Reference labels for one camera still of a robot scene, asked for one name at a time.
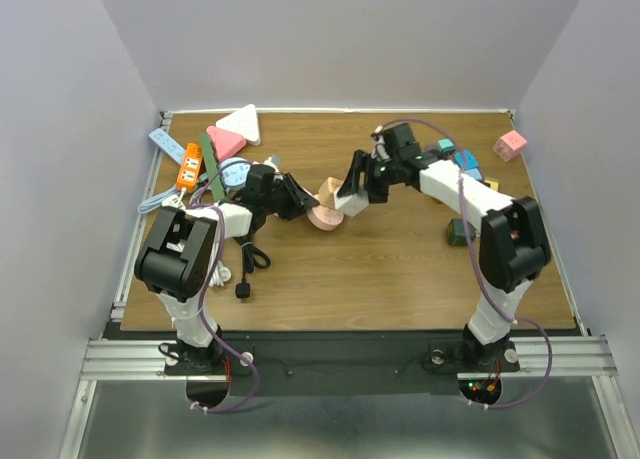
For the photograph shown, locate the light blue cable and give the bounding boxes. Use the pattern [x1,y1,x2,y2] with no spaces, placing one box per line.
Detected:
[137,186,211,215]

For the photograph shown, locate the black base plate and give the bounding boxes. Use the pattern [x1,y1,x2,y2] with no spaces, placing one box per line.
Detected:
[158,330,519,399]

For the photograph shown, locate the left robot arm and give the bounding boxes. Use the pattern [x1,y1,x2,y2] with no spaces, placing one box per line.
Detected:
[134,165,319,373]

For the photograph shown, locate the pink triangular power strip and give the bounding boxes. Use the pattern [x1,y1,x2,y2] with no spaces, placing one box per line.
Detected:
[206,125,247,162]

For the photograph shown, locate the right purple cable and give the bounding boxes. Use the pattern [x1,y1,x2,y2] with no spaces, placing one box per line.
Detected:
[374,118,554,411]

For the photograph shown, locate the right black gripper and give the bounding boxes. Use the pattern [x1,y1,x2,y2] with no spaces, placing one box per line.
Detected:
[336,148,401,204]

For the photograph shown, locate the blue cube plug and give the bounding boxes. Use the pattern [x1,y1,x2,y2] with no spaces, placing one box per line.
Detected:
[454,150,479,170]

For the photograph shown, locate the pink cube socket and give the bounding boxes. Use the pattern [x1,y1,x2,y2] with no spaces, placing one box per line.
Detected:
[493,130,528,162]

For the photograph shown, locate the white cable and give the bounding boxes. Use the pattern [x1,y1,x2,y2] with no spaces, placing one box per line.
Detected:
[199,153,284,289]

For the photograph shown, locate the white grey cube plug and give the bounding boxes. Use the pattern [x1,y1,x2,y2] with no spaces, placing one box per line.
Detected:
[334,190,369,217]

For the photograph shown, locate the black power cord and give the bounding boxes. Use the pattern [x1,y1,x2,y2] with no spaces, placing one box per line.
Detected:
[232,231,272,301]

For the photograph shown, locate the blue round socket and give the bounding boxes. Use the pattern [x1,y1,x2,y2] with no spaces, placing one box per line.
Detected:
[220,157,251,191]

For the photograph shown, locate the green power strip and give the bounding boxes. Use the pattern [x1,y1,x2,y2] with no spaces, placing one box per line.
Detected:
[199,133,226,200]

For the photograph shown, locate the teal cube plug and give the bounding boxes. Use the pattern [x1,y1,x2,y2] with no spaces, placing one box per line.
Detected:
[437,138,456,156]

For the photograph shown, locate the pink round socket with cable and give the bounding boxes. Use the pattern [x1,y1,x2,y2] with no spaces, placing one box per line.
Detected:
[306,193,345,232]

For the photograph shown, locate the yellow cube plug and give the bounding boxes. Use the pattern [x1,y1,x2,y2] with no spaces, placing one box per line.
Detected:
[483,178,499,191]

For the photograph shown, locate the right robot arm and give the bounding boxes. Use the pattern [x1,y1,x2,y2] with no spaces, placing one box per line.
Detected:
[333,150,551,369]

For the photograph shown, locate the orange power strip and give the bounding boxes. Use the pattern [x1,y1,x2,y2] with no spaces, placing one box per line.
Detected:
[175,143,203,193]

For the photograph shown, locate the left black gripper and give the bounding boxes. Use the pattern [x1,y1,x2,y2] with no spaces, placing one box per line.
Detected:
[261,173,317,221]

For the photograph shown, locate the dark green cube plug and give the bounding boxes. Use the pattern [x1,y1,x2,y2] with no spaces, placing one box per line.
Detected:
[446,218,478,247]

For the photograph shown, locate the white triangular power strip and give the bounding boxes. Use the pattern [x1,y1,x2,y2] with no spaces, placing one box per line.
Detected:
[215,104,261,146]

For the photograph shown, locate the beige cube plug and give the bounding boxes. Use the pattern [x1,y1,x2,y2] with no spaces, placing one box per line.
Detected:
[317,177,343,210]

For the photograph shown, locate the light blue power strip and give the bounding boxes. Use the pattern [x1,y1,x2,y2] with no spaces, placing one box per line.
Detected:
[148,128,186,165]

